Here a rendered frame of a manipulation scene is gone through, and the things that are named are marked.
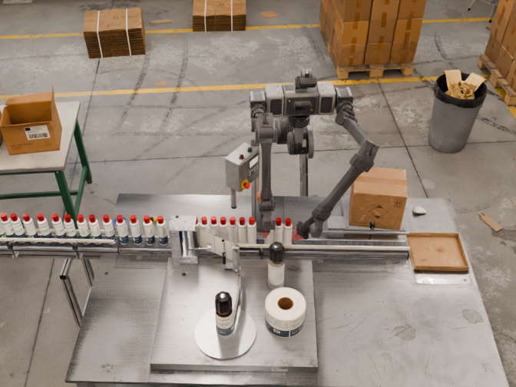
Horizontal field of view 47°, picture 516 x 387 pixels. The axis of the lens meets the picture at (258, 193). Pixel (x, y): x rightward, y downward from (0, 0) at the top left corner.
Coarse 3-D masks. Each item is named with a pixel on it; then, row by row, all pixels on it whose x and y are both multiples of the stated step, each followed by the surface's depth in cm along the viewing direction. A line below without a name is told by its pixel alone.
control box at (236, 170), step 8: (248, 144) 311; (232, 152) 306; (240, 152) 306; (256, 152) 307; (232, 160) 301; (240, 160) 301; (248, 160) 304; (232, 168) 304; (240, 168) 300; (248, 168) 307; (232, 176) 307; (240, 176) 304; (248, 176) 311; (256, 176) 318; (232, 184) 311; (240, 184) 308
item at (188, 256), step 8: (176, 232) 312; (184, 232) 312; (192, 232) 316; (176, 240) 316; (184, 240) 317; (192, 240) 320; (176, 248) 320; (184, 248) 329; (176, 256) 325; (184, 256) 325; (192, 256) 324
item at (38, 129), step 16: (16, 96) 429; (32, 96) 427; (48, 96) 426; (16, 112) 423; (32, 112) 425; (48, 112) 427; (0, 128) 399; (16, 128) 402; (32, 128) 404; (48, 128) 406; (16, 144) 410; (32, 144) 412; (48, 144) 415
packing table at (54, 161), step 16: (64, 112) 453; (64, 128) 438; (64, 144) 424; (80, 144) 482; (0, 160) 410; (16, 160) 410; (32, 160) 410; (48, 160) 410; (64, 160) 410; (32, 192) 473; (48, 192) 473; (64, 192) 427; (80, 192) 473
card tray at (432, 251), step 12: (408, 240) 348; (420, 240) 348; (432, 240) 348; (444, 240) 348; (456, 240) 348; (420, 252) 341; (432, 252) 341; (444, 252) 341; (456, 252) 341; (420, 264) 334; (432, 264) 334; (444, 264) 334; (456, 264) 334
